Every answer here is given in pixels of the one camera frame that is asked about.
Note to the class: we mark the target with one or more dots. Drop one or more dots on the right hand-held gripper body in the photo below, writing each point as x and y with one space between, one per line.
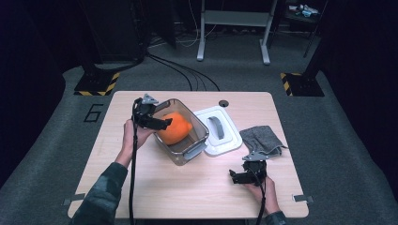
257 170

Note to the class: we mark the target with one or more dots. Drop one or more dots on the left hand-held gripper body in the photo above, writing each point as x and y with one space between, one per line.
144 111

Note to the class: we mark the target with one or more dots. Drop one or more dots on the orange plush toy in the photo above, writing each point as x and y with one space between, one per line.
176 129

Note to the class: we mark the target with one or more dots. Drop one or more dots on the grey towel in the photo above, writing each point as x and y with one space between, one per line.
263 140

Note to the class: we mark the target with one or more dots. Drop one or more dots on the clear plastic storage box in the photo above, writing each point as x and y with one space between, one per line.
187 153

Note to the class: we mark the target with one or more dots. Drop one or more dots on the person's left hand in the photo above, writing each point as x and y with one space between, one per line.
130 137

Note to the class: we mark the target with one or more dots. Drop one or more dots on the person's right hand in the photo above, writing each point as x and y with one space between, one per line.
270 197

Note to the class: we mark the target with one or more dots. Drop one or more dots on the black tape floor mark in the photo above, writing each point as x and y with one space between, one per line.
90 120

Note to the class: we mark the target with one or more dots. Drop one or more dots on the black stand with striped base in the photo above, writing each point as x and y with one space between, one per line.
94 82
305 86

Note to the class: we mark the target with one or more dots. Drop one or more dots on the black equipment cabinet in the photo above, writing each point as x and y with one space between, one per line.
119 31

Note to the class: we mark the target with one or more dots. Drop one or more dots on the dark curtain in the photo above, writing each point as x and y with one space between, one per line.
369 78
25 78

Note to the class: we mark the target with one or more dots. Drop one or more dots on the dark shelf rack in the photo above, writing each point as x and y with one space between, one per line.
300 23

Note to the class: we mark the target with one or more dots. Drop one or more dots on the white and blue clutter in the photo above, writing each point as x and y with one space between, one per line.
305 11

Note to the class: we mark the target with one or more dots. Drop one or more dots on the white metal desk frame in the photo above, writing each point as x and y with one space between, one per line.
234 18

